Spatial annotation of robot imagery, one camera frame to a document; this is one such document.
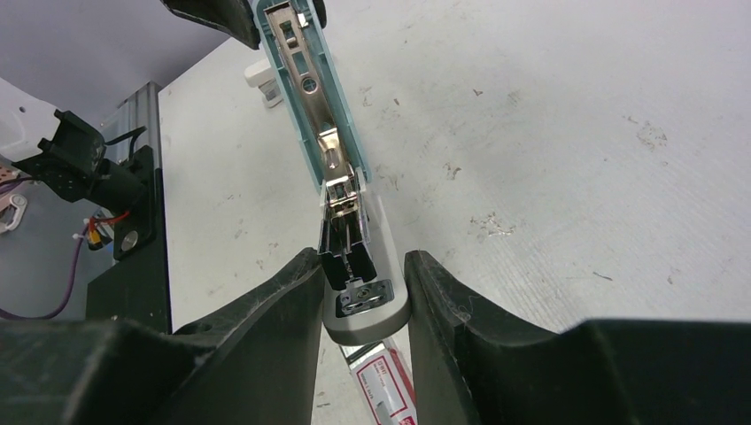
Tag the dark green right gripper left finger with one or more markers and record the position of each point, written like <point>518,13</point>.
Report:
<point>253,361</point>

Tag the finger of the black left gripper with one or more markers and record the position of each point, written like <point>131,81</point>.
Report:
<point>232,17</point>
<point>321,12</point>

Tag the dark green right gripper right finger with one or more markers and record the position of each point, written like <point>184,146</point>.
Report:
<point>477,363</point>

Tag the light blue stapler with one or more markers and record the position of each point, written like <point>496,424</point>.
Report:
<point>366,299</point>

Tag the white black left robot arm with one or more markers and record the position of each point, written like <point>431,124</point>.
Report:
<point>58,149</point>

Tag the small white plastic block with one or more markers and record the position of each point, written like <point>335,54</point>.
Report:
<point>261,76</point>

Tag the red white staple box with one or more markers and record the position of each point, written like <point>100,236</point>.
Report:
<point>382,377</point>

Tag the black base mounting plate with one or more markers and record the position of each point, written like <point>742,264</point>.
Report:
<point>136,287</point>

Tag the aluminium front rail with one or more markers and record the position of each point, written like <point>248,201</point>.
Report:
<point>140,109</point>

